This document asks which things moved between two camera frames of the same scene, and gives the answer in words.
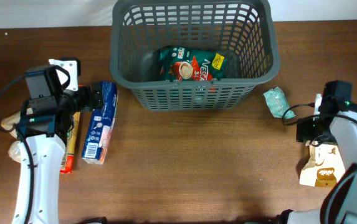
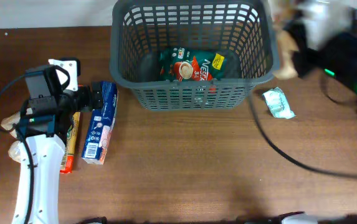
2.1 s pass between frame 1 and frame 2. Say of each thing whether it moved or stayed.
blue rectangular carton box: stayed
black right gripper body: moved
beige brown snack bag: moved
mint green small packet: stayed
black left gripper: stayed
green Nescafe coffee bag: stayed
